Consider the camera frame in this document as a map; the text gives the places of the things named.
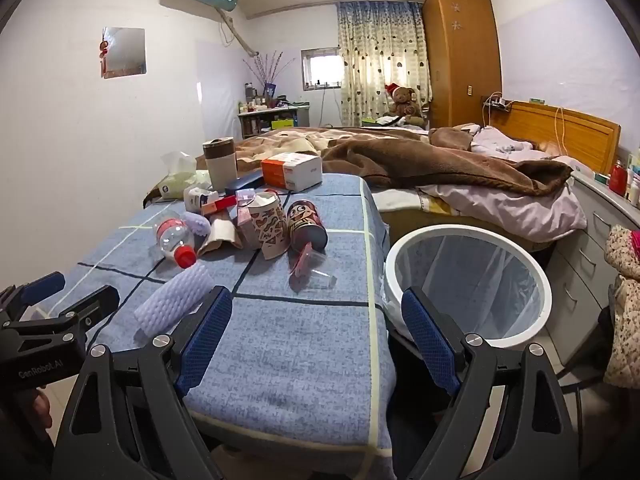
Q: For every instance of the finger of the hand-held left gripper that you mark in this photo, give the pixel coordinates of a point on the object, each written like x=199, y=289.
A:
x=45, y=286
x=92, y=305

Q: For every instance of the wooden wardrobe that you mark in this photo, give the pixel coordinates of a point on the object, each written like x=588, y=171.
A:
x=460, y=55

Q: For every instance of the pink plaid cloth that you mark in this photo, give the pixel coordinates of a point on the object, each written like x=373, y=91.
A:
x=635, y=242

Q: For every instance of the white power strip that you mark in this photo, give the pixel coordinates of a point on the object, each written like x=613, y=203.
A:
x=497, y=104

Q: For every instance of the cartoon face paper cup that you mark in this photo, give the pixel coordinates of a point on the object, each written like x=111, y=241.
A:
x=305, y=225

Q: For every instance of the clear plastic bottle red cap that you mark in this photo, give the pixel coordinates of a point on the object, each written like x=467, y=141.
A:
x=172, y=237

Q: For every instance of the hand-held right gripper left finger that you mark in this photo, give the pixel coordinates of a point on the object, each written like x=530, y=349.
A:
x=205, y=335

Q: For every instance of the heart print paper cup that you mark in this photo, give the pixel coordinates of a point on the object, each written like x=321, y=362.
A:
x=267, y=227

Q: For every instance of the brown fleece blanket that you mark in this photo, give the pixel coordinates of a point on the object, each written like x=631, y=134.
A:
x=400, y=160

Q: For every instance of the white foam net sleeve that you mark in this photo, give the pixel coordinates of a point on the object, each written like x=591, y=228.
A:
x=170, y=300

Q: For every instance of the orange and white box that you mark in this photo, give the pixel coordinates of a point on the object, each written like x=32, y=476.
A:
x=295, y=172

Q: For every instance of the blue checked tablecloth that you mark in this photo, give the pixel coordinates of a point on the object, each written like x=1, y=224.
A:
x=300, y=360

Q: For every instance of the white yogurt carton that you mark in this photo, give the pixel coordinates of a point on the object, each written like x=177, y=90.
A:
x=197, y=197

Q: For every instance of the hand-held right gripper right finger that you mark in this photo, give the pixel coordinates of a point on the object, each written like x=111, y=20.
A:
x=430, y=340

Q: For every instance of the air conditioner pipe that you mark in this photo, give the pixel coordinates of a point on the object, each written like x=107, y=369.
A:
x=237, y=35

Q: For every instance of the brown teddy bear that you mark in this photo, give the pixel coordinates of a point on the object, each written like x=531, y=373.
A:
x=402, y=105

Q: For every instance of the red medicine box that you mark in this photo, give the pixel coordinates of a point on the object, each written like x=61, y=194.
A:
x=222, y=203

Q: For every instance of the pink drink carton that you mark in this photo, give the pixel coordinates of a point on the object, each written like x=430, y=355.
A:
x=243, y=222

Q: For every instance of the person's left hand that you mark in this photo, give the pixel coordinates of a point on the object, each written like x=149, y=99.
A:
x=40, y=407

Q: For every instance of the beige paper sleeve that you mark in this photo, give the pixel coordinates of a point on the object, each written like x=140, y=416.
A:
x=220, y=234

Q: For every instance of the red hanging ornament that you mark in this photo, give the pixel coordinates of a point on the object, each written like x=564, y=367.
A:
x=104, y=52

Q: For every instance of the translucent bin liner bag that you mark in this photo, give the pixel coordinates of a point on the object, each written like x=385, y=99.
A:
x=475, y=280

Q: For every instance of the small window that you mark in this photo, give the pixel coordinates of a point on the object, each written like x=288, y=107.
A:
x=322, y=70

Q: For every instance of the wooden bed headboard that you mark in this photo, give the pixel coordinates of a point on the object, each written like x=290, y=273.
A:
x=580, y=132

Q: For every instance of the floral padded jacket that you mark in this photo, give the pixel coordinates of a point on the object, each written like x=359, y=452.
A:
x=625, y=310

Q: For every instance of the pale pink duvet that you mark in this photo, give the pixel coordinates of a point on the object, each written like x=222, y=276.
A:
x=500, y=205

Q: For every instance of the grey drawer cabinet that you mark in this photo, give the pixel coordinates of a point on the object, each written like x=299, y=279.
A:
x=575, y=260

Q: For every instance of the square wall mirror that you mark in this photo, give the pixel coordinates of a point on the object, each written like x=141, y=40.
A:
x=127, y=52

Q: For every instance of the white round waste bin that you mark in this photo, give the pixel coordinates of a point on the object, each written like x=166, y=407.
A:
x=470, y=232

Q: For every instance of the soft tissue pack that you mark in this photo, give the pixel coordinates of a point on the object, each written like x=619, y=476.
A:
x=175, y=185

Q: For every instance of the patterned window curtain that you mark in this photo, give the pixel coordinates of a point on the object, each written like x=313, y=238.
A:
x=380, y=60

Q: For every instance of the cluttered white shelf desk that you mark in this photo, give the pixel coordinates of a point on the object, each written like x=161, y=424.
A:
x=270, y=117

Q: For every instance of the clear plastic cup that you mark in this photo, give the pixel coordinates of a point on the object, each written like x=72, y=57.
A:
x=315, y=275

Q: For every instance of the dried purple branches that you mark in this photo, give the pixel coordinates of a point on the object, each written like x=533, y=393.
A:
x=267, y=67

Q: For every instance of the small purple foam wrap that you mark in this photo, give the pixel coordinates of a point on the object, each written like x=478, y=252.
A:
x=197, y=222

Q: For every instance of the dark blue glasses case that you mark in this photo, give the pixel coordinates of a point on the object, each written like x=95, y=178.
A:
x=245, y=181

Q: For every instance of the purple drink carton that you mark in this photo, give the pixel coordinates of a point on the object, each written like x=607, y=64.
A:
x=245, y=195

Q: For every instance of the grey tumbler with brown band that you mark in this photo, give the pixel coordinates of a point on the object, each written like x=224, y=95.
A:
x=220, y=167

